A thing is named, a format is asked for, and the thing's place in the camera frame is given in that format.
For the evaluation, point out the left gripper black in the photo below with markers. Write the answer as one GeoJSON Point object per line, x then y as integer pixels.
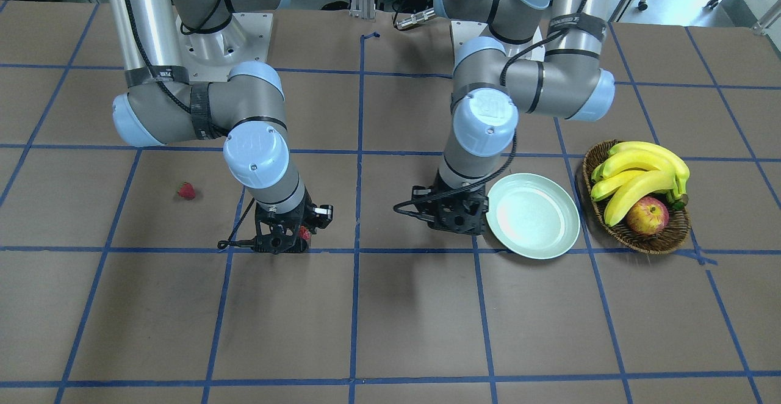
{"type": "Point", "coordinates": [478, 208]}

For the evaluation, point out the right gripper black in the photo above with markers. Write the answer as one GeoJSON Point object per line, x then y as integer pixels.
{"type": "Point", "coordinates": [321, 214]}

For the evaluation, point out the red strawberry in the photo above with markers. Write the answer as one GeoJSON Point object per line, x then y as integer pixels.
{"type": "Point", "coordinates": [186, 191]}
{"type": "Point", "coordinates": [304, 236]}

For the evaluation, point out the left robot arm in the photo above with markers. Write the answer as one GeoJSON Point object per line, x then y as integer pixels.
{"type": "Point", "coordinates": [534, 57]}

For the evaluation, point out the light green plate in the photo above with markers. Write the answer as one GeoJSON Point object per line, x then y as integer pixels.
{"type": "Point", "coordinates": [533, 216]}

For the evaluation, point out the yellow banana bunch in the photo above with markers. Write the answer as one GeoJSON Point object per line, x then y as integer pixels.
{"type": "Point", "coordinates": [633, 170]}

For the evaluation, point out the red apple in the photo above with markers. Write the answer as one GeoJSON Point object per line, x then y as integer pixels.
{"type": "Point", "coordinates": [648, 216]}

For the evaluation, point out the wicker fruit basket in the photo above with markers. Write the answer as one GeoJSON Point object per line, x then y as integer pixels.
{"type": "Point", "coordinates": [670, 239]}

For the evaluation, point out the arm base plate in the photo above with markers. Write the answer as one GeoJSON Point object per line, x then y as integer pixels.
{"type": "Point", "coordinates": [210, 57]}
{"type": "Point", "coordinates": [470, 37]}

